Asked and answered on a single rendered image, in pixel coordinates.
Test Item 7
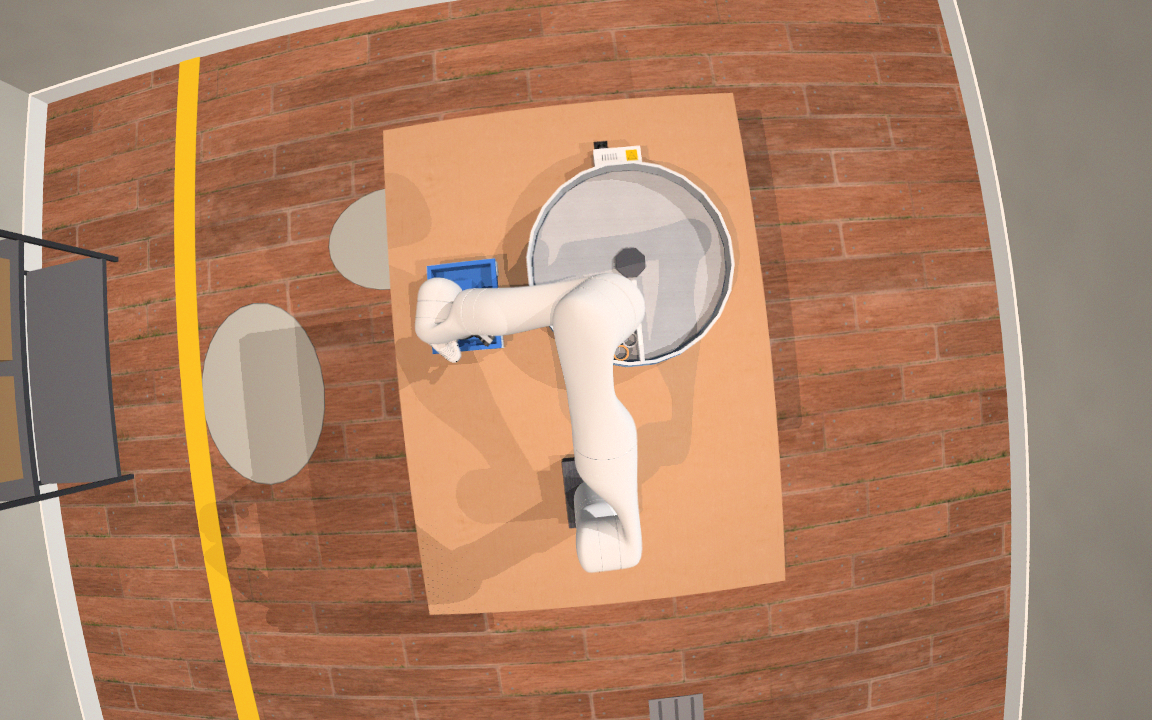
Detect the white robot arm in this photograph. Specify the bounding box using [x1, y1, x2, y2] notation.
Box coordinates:
[415, 273, 645, 573]

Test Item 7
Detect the blue crate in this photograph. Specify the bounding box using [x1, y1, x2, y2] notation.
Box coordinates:
[427, 258, 505, 353]

